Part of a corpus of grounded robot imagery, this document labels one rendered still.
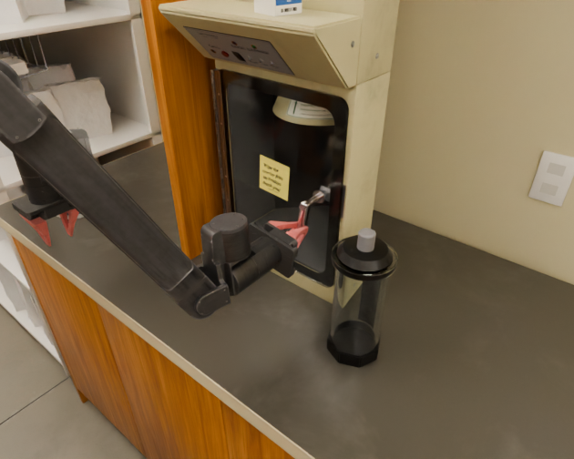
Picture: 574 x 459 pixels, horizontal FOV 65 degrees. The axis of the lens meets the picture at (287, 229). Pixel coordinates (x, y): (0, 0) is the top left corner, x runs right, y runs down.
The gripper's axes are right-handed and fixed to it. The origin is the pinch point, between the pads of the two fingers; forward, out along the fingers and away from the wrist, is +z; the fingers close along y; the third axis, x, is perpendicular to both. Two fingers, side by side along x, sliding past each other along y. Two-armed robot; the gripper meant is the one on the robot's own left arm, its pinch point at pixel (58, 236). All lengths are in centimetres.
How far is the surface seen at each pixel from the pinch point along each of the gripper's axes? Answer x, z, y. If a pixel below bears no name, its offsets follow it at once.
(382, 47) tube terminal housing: -46, -37, 39
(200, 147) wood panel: -9.1, -11.8, 31.0
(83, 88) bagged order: 84, 0, 55
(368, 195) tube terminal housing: -46, -9, 41
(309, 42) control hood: -44, -40, 22
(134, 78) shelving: 80, -1, 75
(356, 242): -53, -9, 26
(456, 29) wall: -44, -35, 75
